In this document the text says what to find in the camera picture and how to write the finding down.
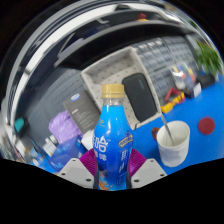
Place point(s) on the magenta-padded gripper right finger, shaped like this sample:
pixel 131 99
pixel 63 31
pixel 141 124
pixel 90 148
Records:
pixel 148 171

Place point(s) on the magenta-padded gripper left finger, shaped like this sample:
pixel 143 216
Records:
pixel 75 173

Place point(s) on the blue drink bottle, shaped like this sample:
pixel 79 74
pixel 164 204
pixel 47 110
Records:
pixel 111 133

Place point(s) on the blue cardboard box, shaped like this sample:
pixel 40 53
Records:
pixel 66 153

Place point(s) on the white ribbed cup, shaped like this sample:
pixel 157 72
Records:
pixel 175 150

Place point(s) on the white cardboard box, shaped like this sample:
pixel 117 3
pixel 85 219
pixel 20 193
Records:
pixel 87 140

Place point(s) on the purple plastic bag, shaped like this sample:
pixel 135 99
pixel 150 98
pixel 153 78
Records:
pixel 63 126

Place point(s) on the metal spoon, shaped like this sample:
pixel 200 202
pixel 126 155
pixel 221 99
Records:
pixel 165 126

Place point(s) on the dark grey flat box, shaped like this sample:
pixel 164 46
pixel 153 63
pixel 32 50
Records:
pixel 81 111

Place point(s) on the yellow multimeter with leads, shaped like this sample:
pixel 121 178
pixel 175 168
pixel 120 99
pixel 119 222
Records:
pixel 171 101

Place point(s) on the teal plastic bin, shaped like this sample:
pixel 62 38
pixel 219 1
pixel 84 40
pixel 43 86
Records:
pixel 19 124

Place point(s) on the flat round red coaster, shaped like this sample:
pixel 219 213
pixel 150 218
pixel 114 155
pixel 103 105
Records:
pixel 206 125

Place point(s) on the black zip case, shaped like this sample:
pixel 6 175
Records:
pixel 140 96

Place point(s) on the black box with white label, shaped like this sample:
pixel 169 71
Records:
pixel 194 90

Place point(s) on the drawer cabinet with coloured parts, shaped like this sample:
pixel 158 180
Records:
pixel 185 73

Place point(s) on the white perforated tray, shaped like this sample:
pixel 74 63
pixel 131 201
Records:
pixel 110 70

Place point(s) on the green potted plant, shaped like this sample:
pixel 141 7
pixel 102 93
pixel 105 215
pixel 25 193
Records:
pixel 208 60

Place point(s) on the dark grey wall shelf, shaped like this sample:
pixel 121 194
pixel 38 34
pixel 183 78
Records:
pixel 100 43

